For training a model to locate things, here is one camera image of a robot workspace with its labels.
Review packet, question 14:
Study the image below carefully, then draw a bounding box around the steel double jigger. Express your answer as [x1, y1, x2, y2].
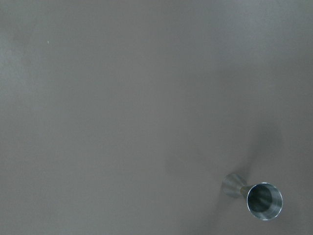
[222, 173, 283, 221]

